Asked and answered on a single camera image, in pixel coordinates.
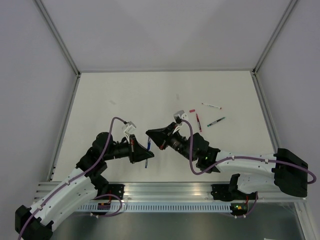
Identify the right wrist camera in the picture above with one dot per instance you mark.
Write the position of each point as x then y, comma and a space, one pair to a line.
179, 116

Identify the left aluminium frame post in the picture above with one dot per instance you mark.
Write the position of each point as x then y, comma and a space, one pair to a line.
56, 35

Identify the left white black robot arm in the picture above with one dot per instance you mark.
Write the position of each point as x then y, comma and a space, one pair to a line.
84, 183

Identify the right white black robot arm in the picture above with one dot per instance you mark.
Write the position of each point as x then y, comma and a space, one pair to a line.
282, 170

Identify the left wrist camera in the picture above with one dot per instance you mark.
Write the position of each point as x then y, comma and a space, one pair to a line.
128, 128

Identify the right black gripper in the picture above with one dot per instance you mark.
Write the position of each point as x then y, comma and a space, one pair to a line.
162, 137

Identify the aluminium frame post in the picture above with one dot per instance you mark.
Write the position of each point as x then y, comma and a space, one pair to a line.
56, 35
275, 34

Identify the right aluminium frame post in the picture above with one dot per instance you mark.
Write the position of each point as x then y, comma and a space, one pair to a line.
275, 34

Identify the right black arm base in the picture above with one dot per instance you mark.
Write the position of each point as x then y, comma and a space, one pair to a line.
222, 193

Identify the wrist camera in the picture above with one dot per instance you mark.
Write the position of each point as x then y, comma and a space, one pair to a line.
128, 128
179, 116

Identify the green pen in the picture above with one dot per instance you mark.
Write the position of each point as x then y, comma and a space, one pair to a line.
216, 121

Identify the white red-tipped marker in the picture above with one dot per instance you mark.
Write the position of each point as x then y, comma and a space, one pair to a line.
212, 106

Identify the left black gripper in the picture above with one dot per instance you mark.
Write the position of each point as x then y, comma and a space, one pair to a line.
136, 151

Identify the red gel pen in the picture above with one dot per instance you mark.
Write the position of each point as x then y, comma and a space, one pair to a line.
198, 122

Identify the aluminium mounting rail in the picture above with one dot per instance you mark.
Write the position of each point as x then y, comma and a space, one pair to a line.
172, 192

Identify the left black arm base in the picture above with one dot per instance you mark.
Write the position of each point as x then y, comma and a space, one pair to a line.
111, 189

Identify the white slotted cable duct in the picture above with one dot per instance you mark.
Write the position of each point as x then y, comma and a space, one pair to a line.
156, 207

